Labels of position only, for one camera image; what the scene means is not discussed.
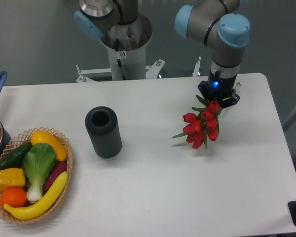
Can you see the woven wicker basket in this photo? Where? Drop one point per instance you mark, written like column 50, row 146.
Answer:
column 24, row 138

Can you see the yellow bell pepper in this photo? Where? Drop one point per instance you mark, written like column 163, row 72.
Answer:
column 11, row 177

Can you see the green bok choy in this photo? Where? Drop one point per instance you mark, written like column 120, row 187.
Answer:
column 37, row 165

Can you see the orange fruit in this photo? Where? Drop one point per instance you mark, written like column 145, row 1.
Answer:
column 15, row 197

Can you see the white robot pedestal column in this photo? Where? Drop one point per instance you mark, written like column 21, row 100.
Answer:
column 126, row 47

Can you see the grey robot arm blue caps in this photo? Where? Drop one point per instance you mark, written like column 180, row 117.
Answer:
column 215, row 25

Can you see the purple sweet potato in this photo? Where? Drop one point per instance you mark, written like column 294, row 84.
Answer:
column 58, row 169

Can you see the red tulip bouquet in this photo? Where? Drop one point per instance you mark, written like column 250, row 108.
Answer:
column 202, row 125

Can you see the yellow banana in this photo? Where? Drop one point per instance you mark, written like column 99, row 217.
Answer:
column 41, row 206

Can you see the dark grey ribbed vase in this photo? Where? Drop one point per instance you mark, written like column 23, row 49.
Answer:
column 102, row 126

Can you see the second grey robot arm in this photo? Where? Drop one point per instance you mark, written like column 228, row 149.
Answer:
column 96, row 17

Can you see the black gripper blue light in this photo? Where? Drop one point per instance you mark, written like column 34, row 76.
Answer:
column 219, row 88

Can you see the green cucumber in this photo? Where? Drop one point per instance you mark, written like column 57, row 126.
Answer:
column 15, row 158

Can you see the white metal base frame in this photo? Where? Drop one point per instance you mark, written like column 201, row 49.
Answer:
column 152, row 71

